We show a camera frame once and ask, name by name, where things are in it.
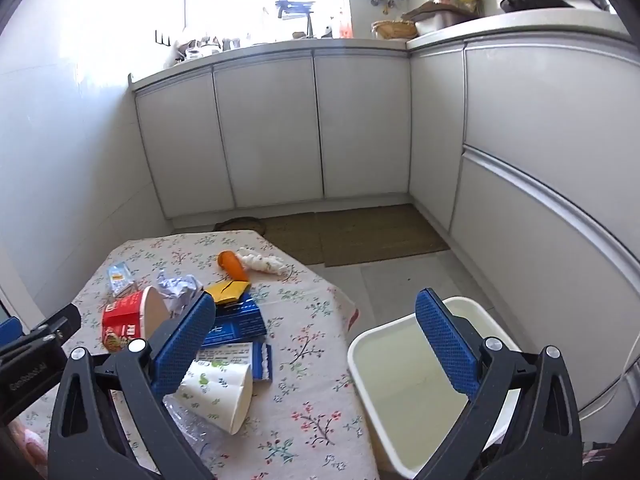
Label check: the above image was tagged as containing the white twisted tissue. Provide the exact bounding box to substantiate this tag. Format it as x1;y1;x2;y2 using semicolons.
236;246;293;277

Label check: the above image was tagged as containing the small blue-white carton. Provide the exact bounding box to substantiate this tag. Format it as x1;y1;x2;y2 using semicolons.
107;262;138;297

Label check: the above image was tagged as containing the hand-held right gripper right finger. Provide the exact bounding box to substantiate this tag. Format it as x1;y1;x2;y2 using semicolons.
414;288;583;480

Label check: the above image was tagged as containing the white cable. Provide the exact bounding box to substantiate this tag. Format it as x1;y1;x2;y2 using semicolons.
575;362;632;411

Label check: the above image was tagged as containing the steel tray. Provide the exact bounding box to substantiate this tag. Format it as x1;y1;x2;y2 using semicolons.
415;7;481;36

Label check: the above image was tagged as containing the floral tablecloth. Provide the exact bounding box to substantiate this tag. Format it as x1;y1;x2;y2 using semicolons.
0;229;381;480

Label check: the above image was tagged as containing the red paper bowl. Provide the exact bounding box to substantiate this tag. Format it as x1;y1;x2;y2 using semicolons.
101;286;173;353

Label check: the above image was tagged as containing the woven basket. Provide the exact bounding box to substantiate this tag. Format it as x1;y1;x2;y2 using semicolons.
372;20;418;40

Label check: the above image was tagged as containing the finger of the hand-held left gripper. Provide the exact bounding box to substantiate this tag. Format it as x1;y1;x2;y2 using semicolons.
0;316;22;345
0;304;82;361

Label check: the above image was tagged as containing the blue rack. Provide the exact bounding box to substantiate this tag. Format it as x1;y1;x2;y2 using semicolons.
274;0;316;20

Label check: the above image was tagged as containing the clear plastic bag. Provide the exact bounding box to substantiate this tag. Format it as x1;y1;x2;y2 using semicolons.
156;269;205;316
162;394;236;466

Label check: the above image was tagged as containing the brown floor mat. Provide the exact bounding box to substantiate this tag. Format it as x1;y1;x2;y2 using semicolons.
260;212;326;266
315;204;451;267

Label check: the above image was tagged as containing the dark blue box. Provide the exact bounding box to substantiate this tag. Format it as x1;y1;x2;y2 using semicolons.
200;294;268;347

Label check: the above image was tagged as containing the white paper cup green print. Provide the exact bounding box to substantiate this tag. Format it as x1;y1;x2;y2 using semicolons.
177;360;254;435

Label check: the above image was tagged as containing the yellow packet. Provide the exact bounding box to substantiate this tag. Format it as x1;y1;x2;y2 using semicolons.
204;280;251;307

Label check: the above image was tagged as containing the white plastic bin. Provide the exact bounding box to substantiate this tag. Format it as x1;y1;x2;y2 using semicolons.
347;296;526;480

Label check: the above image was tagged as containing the blue box with white label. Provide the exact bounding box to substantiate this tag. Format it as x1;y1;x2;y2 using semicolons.
192;341;273;383

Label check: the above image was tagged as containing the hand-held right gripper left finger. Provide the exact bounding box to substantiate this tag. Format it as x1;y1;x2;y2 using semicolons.
47;290;217;480

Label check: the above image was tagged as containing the round dark floor mat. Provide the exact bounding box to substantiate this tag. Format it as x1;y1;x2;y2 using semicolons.
212;216;268;235

